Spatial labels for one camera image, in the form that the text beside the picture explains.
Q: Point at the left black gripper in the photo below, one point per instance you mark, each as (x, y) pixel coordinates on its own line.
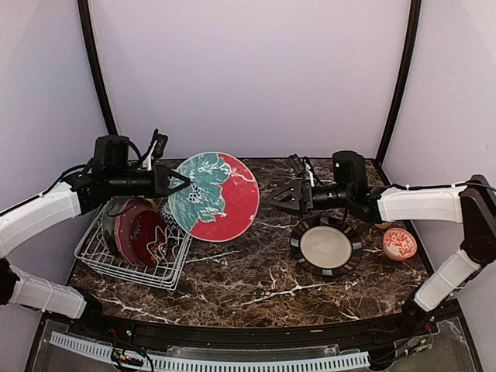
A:
(160, 180)

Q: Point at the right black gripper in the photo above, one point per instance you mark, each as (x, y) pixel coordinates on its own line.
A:
(298, 205)

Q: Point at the red teal floral plate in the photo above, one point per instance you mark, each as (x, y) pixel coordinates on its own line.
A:
(222, 200)

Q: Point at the black rimmed cream plate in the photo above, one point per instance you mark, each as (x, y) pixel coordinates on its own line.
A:
(325, 246)

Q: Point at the red white patterned bowl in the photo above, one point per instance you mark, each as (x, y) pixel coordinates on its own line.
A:
(399, 244)

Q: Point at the yellow ceramic mug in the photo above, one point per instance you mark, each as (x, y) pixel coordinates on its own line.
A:
(383, 225)

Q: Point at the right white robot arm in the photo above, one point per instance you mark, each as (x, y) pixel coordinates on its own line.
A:
(470, 203)

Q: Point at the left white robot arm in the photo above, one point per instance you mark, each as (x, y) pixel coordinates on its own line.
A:
(77, 191)

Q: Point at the blue white patterned bowl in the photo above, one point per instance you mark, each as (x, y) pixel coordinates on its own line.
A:
(173, 230)

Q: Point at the dark red floral plate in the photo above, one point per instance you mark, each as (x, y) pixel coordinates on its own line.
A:
(149, 237)

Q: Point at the green teal plate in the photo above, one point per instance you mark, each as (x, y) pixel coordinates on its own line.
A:
(108, 228)

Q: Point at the pink dotted plate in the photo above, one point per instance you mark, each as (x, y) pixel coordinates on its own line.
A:
(124, 226)

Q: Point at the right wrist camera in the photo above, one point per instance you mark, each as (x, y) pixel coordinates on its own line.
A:
(303, 169)

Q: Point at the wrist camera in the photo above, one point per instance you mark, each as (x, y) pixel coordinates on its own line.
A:
(303, 169)
(155, 150)

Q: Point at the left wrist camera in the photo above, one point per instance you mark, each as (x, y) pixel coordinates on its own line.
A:
(155, 150)

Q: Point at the left black frame post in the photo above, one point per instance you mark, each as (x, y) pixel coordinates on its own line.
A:
(95, 66)

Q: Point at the black frame post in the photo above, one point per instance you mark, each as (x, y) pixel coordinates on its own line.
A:
(95, 66)
(401, 81)

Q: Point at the white wire dish rack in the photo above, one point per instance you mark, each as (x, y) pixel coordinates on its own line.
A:
(166, 275)

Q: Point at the black front rail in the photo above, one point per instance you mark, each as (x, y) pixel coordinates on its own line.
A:
(379, 335)

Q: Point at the right black frame post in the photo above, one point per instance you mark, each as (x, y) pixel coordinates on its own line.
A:
(401, 81)

